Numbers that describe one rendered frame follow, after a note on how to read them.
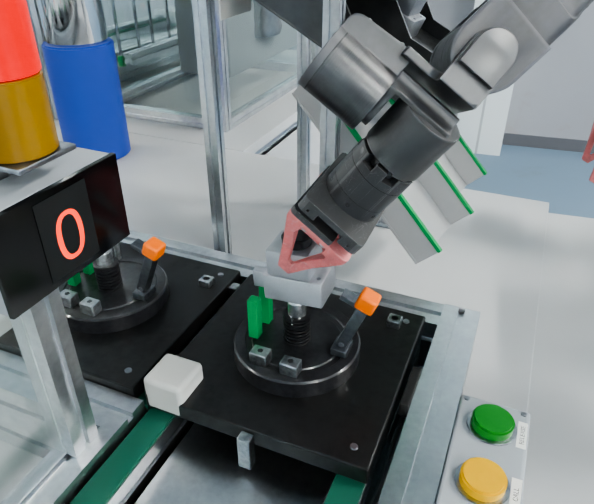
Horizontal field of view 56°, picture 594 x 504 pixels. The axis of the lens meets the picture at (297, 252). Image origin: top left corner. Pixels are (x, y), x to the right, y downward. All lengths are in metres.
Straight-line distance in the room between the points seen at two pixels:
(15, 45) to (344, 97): 0.22
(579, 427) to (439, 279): 0.33
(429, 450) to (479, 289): 0.45
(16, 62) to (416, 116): 0.27
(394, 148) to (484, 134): 3.44
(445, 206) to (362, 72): 0.45
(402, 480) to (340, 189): 0.26
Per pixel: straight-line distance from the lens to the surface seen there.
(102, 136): 1.44
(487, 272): 1.02
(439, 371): 0.65
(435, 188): 0.86
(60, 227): 0.42
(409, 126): 0.44
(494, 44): 0.45
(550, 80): 4.04
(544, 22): 0.48
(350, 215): 0.49
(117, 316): 0.69
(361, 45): 0.46
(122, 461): 0.60
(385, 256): 1.02
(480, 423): 0.60
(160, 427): 0.61
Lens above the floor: 1.40
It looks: 32 degrees down
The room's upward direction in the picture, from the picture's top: straight up
